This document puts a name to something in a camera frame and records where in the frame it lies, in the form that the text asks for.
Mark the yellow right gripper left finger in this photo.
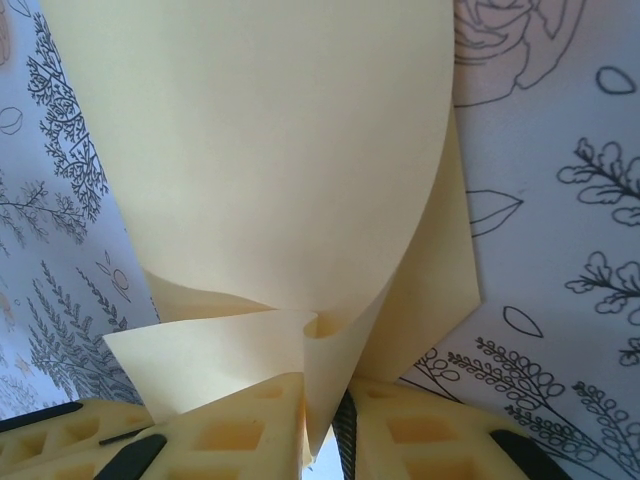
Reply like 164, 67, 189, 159
97, 372, 307, 480

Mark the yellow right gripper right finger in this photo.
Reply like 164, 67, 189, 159
335, 378, 561, 480

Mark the yellow cloth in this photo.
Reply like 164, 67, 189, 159
37, 0, 484, 469

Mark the floral patterned table cover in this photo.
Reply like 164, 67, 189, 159
0, 0, 640, 480

